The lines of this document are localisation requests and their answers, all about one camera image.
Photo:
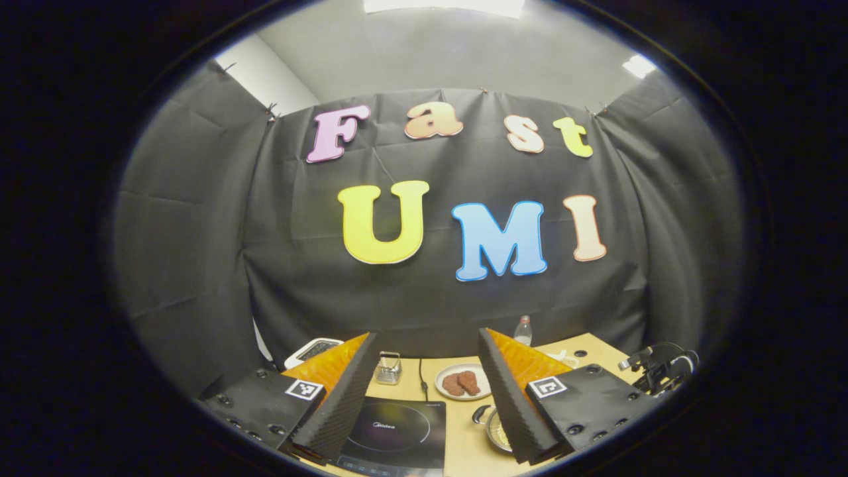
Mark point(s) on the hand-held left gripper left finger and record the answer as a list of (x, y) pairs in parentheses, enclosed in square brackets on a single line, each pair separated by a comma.
[(344, 404)]

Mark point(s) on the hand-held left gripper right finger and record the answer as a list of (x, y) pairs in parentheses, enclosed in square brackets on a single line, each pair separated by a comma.
[(510, 404)]

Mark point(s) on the stainless steel pot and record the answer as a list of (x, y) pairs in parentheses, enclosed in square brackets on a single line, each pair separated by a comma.
[(493, 430)]

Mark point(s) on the black induction cooktop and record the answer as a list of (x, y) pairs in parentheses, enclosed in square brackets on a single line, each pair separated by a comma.
[(397, 430)]

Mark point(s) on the reddish brown meat slice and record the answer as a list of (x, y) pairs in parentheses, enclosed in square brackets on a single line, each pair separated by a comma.
[(452, 384), (470, 382)]

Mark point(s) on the white toaster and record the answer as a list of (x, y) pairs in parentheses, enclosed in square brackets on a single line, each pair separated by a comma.
[(311, 351)]

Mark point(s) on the white divided dish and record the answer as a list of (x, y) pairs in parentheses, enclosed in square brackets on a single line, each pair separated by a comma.
[(563, 359)]

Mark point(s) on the round white plate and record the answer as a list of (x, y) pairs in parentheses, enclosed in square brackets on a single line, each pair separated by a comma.
[(445, 371)]

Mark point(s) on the clear plastic water bottle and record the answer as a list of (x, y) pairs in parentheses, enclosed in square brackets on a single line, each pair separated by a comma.
[(523, 331)]

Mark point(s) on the small ceiling light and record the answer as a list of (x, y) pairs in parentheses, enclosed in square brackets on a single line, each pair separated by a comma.
[(639, 65)]

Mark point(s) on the large ceiling light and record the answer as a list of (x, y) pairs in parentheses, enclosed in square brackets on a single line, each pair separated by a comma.
[(444, 6)]

